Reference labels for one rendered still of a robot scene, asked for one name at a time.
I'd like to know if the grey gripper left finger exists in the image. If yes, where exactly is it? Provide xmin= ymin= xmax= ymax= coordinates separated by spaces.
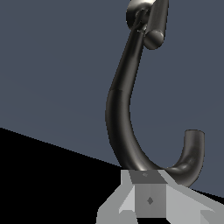
xmin=95 ymin=169 xmax=138 ymax=224

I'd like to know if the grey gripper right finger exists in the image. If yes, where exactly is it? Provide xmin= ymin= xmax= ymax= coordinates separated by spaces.
xmin=157 ymin=169 xmax=224 ymax=224

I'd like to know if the dark metal round faucet hub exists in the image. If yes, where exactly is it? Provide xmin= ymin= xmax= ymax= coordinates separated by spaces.
xmin=125 ymin=0 xmax=157 ymax=31

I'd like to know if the black curved hook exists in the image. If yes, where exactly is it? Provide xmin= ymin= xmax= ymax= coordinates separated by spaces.
xmin=104 ymin=17 xmax=206 ymax=188

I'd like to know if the dark metal cylindrical faucet handle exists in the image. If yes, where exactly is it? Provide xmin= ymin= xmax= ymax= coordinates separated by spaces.
xmin=142 ymin=0 xmax=171 ymax=51

